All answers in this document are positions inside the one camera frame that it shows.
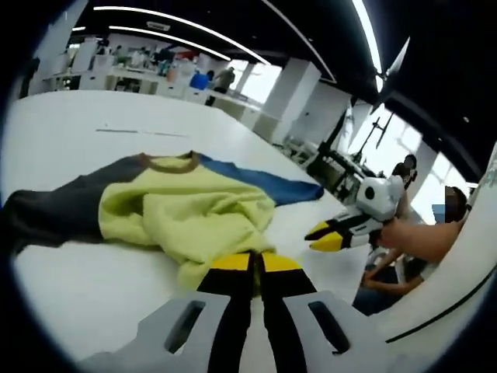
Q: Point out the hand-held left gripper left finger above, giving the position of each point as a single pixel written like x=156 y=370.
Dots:
x=229 y=279

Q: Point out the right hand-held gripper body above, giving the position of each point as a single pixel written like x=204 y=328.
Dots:
x=378 y=198

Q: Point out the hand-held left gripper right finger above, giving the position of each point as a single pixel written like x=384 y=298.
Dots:
x=283 y=283

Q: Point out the yellow garment blue grey sleeves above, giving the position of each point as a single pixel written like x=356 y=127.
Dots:
x=182 y=210

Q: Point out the person's right hand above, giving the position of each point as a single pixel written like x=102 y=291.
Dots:
x=392 y=235

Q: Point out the white square pillar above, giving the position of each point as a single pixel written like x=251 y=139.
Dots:
x=295 y=97

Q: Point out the white cabinet counter row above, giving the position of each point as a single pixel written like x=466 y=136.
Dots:
x=128 y=79

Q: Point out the ceiling air vent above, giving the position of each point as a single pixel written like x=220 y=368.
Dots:
x=158 y=26

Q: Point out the black metal frame stand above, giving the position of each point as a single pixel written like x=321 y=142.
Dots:
x=334 y=163

